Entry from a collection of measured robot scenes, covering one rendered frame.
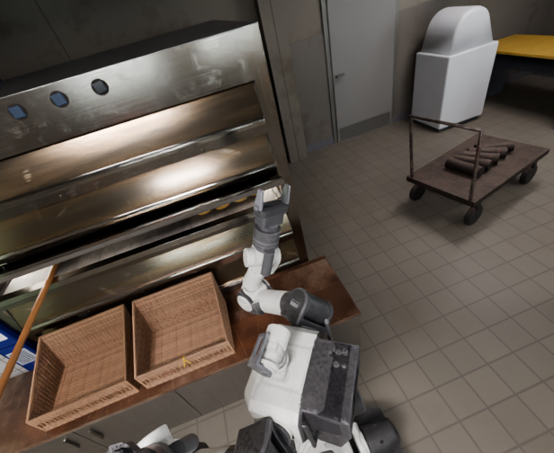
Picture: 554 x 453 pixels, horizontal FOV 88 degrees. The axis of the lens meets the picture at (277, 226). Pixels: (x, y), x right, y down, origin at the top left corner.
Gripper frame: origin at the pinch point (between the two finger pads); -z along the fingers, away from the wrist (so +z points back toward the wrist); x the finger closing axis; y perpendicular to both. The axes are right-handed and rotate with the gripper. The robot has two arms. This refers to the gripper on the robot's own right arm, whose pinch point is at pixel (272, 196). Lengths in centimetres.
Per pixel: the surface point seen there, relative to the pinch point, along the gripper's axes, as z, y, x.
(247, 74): -27, 65, -34
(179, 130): 2, 78, -6
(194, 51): -32, 74, -12
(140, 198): 39, 87, 11
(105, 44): -16, 366, -52
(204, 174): 24, 74, -19
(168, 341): 135, 66, 8
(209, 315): 124, 61, -19
